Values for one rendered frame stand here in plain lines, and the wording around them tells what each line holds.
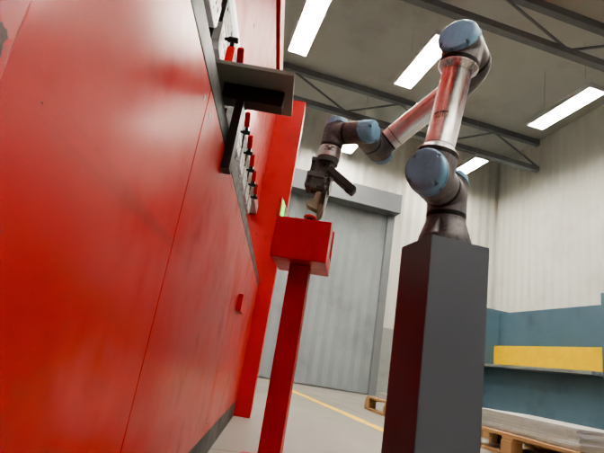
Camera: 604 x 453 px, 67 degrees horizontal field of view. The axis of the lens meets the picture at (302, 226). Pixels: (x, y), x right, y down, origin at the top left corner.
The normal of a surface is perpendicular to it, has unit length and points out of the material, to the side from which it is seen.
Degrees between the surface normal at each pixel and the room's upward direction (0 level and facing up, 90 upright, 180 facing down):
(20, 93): 90
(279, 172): 90
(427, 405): 90
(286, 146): 90
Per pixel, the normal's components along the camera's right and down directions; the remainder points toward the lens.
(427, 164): -0.59, -0.19
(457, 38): -0.52, -0.44
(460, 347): 0.25, -0.24
